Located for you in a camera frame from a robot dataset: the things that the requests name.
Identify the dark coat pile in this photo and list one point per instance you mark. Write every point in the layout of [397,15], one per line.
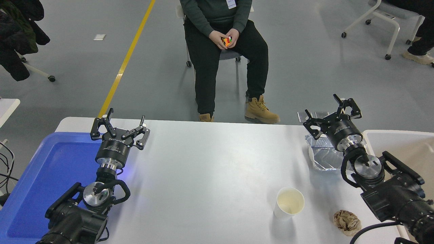
[17,34]

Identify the large pale bin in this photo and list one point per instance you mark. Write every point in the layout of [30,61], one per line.
[407,149]

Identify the metal floor plate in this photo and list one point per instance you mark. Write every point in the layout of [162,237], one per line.
[301,117]
[320,114]

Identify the grey wheeled chair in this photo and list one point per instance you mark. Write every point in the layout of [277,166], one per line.
[228,55]

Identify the white side table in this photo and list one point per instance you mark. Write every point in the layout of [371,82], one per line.
[6,108]

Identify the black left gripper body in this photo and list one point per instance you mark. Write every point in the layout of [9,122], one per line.
[112,152]

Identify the person with pale shoe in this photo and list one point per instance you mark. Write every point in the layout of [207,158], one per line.
[422,34]

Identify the white wheeled chair under coats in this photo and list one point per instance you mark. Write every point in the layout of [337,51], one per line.
[39,72]

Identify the crumpled tan paper ball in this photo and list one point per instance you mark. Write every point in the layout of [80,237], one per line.
[346,222]

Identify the person's left hand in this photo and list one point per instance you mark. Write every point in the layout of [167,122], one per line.
[234,35]

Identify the colourful puzzle cube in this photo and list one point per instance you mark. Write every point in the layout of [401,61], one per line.
[227,41]

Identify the silver foil tray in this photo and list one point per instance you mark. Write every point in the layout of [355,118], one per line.
[325,157]

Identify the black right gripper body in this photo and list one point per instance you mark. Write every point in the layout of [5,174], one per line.
[344,132]

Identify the blue plastic tray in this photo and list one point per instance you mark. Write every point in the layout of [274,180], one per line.
[51,169]

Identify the person on chair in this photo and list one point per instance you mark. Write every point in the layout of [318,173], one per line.
[203,67]

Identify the person's right hand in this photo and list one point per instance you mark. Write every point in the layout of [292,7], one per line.
[216,38]

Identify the white paper cup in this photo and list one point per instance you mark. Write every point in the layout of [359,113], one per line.
[290,201]

